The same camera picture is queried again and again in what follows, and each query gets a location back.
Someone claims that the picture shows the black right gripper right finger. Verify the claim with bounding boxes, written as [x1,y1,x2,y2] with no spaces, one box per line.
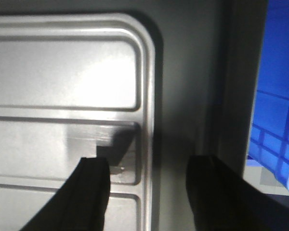
[186,155,289,231]

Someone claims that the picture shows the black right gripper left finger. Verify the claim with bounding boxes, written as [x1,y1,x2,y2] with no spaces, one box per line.
[21,157,110,231]

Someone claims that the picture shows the small silver metal tray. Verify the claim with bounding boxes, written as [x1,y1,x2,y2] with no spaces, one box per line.
[0,13,155,231]

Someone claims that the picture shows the blue bin under tray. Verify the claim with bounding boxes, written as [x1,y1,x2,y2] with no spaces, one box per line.
[245,0,289,195]

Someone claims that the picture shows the large grey serving tray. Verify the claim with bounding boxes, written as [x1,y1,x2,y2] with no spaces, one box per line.
[125,0,265,231]

